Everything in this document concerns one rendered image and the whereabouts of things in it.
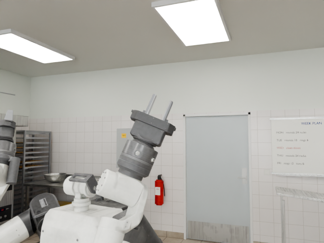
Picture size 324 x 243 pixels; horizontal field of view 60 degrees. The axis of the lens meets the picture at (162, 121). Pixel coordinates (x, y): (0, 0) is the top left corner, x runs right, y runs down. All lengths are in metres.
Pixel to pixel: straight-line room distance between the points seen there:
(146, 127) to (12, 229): 0.66
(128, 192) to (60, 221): 0.37
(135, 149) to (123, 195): 0.11
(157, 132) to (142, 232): 0.32
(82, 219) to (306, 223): 4.12
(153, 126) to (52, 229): 0.51
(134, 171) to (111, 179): 0.06
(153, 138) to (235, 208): 4.13
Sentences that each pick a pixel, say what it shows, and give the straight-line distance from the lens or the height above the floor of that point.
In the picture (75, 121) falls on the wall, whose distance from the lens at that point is 5.83.
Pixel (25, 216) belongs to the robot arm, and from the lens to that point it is 1.19.
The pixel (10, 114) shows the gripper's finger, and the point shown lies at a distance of 1.25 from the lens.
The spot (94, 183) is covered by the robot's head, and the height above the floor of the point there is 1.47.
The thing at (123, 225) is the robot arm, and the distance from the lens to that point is 0.69.
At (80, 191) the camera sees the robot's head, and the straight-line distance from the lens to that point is 1.01.
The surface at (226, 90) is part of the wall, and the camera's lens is 4.73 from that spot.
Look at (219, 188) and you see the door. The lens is 4.77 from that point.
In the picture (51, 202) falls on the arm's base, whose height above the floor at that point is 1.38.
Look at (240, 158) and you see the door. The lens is 4.67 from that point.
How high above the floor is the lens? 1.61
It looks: 4 degrees up
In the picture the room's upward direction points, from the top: straight up
